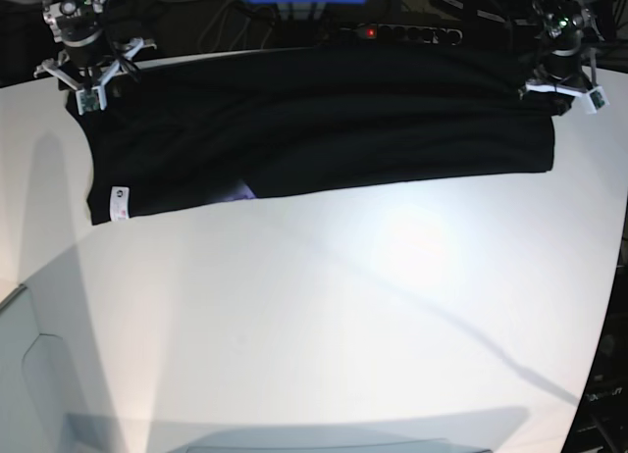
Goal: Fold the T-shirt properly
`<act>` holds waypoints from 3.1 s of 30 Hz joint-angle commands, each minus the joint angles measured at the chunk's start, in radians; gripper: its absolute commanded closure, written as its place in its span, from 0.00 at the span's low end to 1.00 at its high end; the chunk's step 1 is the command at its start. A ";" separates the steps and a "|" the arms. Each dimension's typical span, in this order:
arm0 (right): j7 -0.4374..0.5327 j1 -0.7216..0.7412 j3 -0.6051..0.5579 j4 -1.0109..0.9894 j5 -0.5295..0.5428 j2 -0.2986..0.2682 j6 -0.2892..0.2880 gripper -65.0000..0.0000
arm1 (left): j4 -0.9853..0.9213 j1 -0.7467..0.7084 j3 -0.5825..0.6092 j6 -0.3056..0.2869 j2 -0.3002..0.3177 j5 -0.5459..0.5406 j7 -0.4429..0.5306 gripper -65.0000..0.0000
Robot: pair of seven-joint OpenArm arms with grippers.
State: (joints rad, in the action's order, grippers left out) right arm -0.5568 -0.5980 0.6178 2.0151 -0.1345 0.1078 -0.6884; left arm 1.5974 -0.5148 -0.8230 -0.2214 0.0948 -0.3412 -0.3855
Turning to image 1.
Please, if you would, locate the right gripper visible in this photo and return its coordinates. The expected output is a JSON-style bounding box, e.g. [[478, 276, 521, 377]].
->
[[33, 30, 157, 92]]

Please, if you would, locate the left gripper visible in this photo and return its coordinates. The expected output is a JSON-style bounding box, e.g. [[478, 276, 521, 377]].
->
[[519, 48, 602, 116]]

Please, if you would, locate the black T-shirt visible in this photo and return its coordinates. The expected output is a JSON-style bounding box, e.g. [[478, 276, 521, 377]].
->
[[66, 46, 556, 225]]

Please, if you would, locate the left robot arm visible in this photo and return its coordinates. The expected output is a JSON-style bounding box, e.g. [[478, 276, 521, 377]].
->
[[519, 0, 608, 115]]

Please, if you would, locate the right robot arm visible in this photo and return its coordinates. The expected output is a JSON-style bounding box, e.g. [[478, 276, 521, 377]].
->
[[33, 0, 155, 111]]

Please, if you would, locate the black power strip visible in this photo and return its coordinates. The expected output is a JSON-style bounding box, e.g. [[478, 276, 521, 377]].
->
[[341, 24, 463, 46]]

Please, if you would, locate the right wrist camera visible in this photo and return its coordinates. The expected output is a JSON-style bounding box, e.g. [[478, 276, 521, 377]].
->
[[75, 85, 107, 116]]

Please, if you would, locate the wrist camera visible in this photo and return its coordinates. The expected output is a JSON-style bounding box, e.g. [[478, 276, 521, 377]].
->
[[75, 85, 107, 116], [582, 85, 609, 115]]

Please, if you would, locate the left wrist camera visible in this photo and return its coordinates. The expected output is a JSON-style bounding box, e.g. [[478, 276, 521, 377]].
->
[[582, 85, 609, 115]]

